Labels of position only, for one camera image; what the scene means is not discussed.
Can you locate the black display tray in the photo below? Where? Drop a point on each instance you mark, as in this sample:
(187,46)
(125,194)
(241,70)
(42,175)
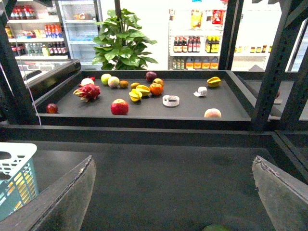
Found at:
(231,97)

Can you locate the red apple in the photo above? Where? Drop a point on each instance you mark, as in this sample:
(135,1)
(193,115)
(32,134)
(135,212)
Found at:
(119,107)

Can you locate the white round fruit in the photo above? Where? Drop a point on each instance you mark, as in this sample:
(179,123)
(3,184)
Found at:
(86,81)

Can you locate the green avocado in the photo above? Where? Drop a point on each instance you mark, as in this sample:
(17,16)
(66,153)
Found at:
(215,227)

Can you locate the small yellow-brown fruit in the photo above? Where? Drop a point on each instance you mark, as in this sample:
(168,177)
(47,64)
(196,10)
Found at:
(134,85)

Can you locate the green potted plant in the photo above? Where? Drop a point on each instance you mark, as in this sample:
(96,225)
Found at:
(120,44)

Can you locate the pink dragon fruit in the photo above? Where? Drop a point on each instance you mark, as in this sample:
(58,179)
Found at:
(88,92)

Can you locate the dark purple fruit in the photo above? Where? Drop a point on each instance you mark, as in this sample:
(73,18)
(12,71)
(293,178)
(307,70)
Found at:
(150,76)

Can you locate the yellow starfruit front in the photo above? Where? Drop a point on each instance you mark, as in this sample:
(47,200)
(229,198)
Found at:
(135,95)

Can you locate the yellow mango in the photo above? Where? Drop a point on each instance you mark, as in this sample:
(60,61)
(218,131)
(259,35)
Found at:
(21,191)

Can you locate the orange persimmon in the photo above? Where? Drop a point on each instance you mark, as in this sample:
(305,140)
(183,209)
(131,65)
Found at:
(156,89)

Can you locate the yellow starfruit middle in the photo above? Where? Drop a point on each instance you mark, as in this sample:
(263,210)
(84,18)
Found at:
(143,89)

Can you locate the yellow starfruit far right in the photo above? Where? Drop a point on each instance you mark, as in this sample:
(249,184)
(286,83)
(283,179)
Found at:
(214,82)

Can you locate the brown kiwi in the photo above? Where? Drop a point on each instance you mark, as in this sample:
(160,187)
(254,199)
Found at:
(123,84)

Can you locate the light blue plastic basket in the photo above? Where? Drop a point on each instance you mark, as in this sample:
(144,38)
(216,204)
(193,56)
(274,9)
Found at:
(20,161)

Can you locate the yellow starfruit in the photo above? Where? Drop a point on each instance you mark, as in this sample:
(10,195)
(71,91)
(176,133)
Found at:
(143,89)
(135,95)
(214,82)

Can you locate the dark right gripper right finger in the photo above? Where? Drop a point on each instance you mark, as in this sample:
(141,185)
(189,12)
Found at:
(284,197)

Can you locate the red-yellow apple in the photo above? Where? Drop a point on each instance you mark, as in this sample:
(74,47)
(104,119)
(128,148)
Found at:
(158,81)

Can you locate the green apple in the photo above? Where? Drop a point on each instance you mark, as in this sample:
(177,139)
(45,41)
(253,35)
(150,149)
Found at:
(105,78)

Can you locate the pale pink peach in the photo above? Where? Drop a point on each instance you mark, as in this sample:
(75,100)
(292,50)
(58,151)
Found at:
(212,113)

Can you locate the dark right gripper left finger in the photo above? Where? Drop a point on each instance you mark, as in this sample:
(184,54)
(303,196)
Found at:
(60,207)

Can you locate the small dark red plum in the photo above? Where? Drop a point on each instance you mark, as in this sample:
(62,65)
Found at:
(52,108)

